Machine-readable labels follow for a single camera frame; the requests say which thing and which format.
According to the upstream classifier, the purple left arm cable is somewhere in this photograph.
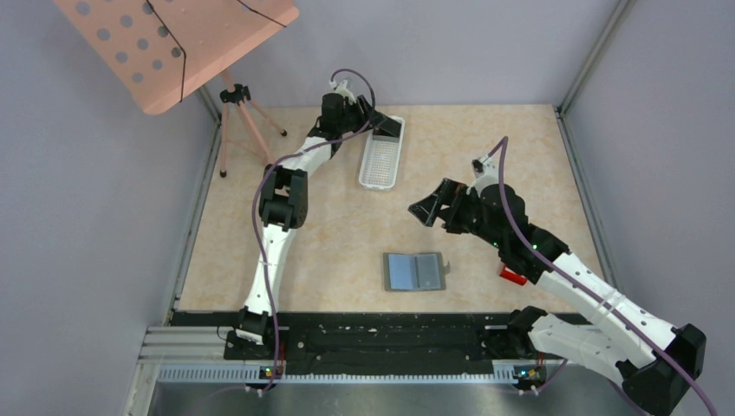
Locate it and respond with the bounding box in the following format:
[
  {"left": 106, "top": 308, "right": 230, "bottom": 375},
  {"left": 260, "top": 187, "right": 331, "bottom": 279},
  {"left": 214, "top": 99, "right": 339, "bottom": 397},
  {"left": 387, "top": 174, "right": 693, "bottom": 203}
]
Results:
[{"left": 251, "top": 68, "right": 377, "bottom": 380}]

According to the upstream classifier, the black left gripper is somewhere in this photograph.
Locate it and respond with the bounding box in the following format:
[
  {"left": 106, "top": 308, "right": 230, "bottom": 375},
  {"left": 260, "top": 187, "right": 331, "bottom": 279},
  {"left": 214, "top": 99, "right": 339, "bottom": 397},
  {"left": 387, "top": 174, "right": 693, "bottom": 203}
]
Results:
[{"left": 336, "top": 94, "right": 386, "bottom": 134}]

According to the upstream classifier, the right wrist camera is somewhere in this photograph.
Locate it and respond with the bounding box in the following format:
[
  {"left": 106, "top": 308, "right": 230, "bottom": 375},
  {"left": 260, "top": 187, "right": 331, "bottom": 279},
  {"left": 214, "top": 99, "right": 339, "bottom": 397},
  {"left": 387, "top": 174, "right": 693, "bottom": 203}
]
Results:
[{"left": 470, "top": 155, "right": 499, "bottom": 195}]

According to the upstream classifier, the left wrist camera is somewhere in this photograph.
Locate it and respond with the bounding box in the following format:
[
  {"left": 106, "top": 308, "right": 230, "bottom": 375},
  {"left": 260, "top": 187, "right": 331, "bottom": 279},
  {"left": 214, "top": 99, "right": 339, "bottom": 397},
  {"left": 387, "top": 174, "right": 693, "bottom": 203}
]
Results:
[{"left": 329, "top": 78, "right": 357, "bottom": 105}]

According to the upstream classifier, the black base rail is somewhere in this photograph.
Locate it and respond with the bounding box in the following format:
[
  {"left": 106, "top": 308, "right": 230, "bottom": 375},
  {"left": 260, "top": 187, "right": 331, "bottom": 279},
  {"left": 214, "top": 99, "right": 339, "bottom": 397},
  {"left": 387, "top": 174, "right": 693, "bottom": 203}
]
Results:
[{"left": 224, "top": 312, "right": 553, "bottom": 377}]

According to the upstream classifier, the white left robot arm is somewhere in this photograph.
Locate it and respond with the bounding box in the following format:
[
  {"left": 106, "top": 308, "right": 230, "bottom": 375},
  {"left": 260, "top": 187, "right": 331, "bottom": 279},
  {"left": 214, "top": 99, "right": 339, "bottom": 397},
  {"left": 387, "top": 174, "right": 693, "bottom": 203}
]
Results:
[{"left": 235, "top": 93, "right": 404, "bottom": 358}]

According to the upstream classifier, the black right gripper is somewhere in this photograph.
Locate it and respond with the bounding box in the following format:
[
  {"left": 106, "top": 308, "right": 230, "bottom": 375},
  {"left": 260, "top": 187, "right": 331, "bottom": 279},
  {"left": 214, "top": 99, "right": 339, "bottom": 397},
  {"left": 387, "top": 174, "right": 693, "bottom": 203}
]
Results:
[{"left": 409, "top": 177, "right": 506, "bottom": 249}]

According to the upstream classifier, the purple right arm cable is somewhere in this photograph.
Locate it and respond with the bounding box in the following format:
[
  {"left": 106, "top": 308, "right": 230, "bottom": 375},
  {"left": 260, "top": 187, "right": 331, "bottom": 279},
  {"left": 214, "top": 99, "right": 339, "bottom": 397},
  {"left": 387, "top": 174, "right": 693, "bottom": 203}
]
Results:
[{"left": 485, "top": 136, "right": 719, "bottom": 416}]

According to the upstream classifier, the pink music stand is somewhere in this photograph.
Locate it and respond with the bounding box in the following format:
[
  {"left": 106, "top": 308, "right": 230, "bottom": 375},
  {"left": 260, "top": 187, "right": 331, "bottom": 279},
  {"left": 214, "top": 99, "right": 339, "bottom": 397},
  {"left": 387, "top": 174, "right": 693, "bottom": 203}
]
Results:
[{"left": 52, "top": 0, "right": 301, "bottom": 179}]

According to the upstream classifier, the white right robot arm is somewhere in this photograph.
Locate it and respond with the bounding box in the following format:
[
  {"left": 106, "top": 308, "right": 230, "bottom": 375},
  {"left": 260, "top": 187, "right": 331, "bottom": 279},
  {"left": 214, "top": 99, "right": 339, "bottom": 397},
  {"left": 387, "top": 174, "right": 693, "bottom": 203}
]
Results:
[{"left": 408, "top": 179, "right": 706, "bottom": 415}]

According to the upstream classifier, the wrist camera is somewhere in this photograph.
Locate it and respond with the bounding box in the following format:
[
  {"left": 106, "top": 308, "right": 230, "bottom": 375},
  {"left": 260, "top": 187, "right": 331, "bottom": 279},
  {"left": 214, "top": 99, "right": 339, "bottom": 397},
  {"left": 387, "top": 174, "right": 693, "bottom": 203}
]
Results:
[
  {"left": 329, "top": 78, "right": 357, "bottom": 105},
  {"left": 470, "top": 155, "right": 499, "bottom": 195}
]

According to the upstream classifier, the white perforated plastic tray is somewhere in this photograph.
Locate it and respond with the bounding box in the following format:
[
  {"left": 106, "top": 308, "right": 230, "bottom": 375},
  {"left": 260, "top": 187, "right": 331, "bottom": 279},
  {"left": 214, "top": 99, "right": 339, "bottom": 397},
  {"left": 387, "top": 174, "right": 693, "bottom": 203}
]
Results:
[{"left": 358, "top": 115, "right": 406, "bottom": 192}]

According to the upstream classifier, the grey card holder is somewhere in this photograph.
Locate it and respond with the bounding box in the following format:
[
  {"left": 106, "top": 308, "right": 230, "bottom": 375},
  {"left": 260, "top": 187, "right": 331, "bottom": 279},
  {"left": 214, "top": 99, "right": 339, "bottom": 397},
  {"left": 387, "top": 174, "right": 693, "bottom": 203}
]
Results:
[{"left": 382, "top": 251, "right": 451, "bottom": 293}]

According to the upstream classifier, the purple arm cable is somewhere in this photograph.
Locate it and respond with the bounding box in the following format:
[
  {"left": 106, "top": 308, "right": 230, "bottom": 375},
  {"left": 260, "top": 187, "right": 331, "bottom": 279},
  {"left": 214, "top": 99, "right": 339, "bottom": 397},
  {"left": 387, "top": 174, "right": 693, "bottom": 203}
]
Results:
[
  {"left": 485, "top": 136, "right": 719, "bottom": 416},
  {"left": 251, "top": 68, "right": 377, "bottom": 380}
]

